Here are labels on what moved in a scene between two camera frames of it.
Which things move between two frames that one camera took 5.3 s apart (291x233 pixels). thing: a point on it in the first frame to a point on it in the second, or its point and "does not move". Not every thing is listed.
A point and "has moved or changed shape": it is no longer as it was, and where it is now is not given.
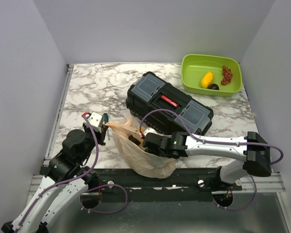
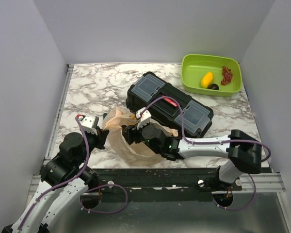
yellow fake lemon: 207,79 does not move
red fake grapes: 227,75 does not move
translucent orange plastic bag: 135,157 has moved or changed shape
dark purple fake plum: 213,86 does not move
